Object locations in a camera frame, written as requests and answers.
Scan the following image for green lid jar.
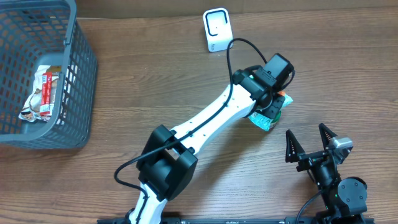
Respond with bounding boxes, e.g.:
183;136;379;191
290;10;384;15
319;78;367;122
269;111;282;130

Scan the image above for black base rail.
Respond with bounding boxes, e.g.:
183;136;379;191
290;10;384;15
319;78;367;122
96;217;375;224

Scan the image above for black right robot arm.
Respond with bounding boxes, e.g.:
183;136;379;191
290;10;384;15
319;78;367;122
285;123;374;223

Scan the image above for brown white snack bag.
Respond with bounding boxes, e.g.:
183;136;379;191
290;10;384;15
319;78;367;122
19;65;61;123

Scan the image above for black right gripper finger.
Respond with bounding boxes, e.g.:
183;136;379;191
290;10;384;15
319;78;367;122
285;129;305;163
318;123;337;149

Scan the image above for white barcode scanner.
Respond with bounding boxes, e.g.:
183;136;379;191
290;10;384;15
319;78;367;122
203;7;233;52

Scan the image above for grey plastic mesh basket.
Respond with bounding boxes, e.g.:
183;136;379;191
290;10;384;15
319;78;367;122
1;0;98;149

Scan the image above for teal orange snack packet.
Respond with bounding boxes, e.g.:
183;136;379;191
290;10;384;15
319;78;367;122
249;91;293;131

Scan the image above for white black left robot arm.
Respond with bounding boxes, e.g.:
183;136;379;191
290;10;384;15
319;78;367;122
125;54;294;223

